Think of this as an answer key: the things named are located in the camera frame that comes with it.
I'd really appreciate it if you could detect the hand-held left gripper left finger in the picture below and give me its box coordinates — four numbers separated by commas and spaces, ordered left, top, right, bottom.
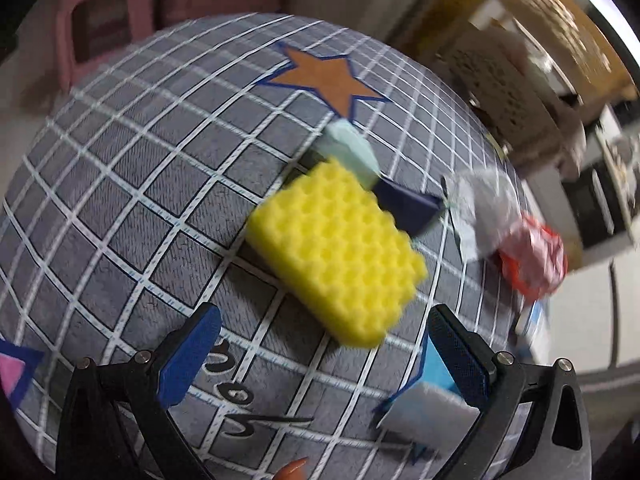
55, 302, 222, 480

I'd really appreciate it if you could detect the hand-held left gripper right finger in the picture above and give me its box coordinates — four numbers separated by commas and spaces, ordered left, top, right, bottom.
427, 302, 593, 480

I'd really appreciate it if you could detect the yellow bumpy sponge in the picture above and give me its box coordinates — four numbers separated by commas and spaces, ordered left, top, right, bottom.
245, 159, 428, 348

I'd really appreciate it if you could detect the white and blue carton box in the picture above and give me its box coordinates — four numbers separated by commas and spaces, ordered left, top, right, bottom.
515, 300, 548, 351

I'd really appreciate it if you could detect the red crumpled plastic bag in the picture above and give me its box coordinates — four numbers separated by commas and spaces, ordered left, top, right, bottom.
500, 215, 568, 298

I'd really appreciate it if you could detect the clear crumpled plastic wrapper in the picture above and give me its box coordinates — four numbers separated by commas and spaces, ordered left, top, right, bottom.
442, 167, 521, 263

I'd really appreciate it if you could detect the orange object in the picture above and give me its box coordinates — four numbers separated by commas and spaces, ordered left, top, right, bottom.
275, 457, 308, 480

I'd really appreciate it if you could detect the grey grid star tablecloth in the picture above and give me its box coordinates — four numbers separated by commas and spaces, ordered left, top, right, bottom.
0, 12, 546, 480

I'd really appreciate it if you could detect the black built-in oven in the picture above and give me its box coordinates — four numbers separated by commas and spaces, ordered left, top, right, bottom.
562, 165, 631, 248

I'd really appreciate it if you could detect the mint green sponge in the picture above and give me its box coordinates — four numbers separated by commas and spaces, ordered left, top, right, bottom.
320, 119, 382, 188

